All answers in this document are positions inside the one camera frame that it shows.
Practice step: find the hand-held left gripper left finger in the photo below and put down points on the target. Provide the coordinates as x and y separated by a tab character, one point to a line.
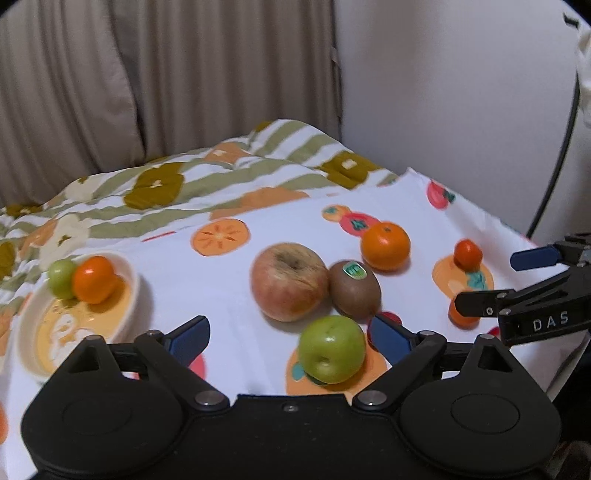
191	334

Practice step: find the brown kiwi with sticker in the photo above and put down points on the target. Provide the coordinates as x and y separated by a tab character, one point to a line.
353	290

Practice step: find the white fruit-print cloth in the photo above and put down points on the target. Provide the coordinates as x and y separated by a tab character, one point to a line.
286	217

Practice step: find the white hanging cloth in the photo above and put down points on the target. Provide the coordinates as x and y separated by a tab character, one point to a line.
584	69

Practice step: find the beige curtain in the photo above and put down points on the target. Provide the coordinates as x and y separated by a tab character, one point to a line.
161	83

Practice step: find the red-yellow apple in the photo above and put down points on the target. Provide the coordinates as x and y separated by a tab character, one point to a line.
288	281

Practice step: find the cream ceramic bowl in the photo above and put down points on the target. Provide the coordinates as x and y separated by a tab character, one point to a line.
69	325

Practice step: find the striped printed blanket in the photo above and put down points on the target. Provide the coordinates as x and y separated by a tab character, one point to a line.
198	180

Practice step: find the large orange mandarin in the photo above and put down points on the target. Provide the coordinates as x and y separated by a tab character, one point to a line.
385	246

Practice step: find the small orange kumquat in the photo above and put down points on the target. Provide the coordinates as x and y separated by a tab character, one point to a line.
467	254

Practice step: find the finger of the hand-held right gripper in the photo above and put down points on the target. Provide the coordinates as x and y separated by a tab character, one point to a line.
480	303
535	257

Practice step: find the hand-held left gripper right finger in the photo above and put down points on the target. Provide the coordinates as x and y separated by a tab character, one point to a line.
390	337

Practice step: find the small green fruit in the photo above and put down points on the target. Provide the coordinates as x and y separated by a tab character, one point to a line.
61	277

